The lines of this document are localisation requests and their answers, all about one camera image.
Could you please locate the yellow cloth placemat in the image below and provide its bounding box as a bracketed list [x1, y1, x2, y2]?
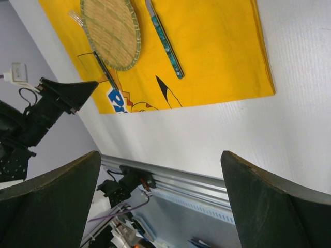
[40, 1, 275, 114]

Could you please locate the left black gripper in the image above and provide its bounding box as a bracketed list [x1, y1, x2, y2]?
[1, 77, 99, 181]

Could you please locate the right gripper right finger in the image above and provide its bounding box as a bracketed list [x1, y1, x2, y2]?
[220, 151, 330, 247]

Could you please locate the aluminium mounting rail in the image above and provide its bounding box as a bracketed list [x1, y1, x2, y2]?
[101, 155, 230, 208]

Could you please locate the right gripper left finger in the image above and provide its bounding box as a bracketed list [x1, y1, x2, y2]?
[1, 151, 101, 247]

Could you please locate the white slotted cable duct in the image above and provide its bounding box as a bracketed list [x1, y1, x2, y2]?
[152, 190, 235, 225]

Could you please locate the round woven bamboo plate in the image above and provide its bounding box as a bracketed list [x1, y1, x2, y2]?
[80, 0, 141, 71]

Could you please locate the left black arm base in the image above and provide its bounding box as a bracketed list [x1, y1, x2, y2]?
[97, 165, 156, 208]

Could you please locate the fork with teal handle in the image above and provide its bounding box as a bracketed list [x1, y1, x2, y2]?
[68, 10, 119, 91]

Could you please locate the spoon with teal handle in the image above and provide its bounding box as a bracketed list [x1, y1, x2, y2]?
[145, 0, 184, 80]

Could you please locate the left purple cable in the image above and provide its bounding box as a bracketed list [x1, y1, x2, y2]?
[87, 195, 153, 223]

